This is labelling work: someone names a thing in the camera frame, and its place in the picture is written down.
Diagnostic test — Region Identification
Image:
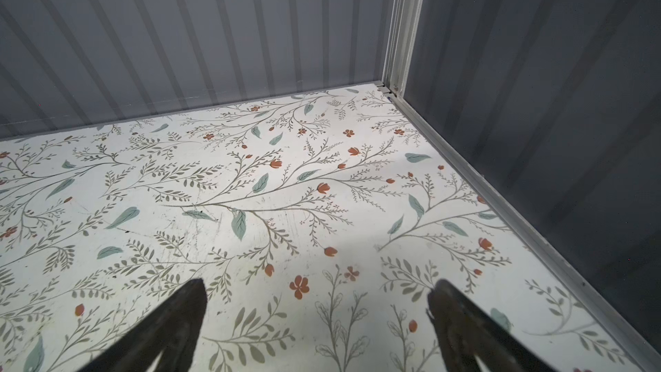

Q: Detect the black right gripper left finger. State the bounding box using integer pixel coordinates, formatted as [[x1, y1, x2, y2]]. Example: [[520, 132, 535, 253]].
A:
[[81, 278, 208, 371]]

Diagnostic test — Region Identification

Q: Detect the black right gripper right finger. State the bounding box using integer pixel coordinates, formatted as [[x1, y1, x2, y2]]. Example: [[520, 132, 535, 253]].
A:
[[427, 279, 554, 372]]

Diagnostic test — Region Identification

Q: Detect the aluminium frame corner post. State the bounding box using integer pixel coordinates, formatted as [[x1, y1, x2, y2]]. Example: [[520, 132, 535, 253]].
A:
[[382, 0, 423, 99]]

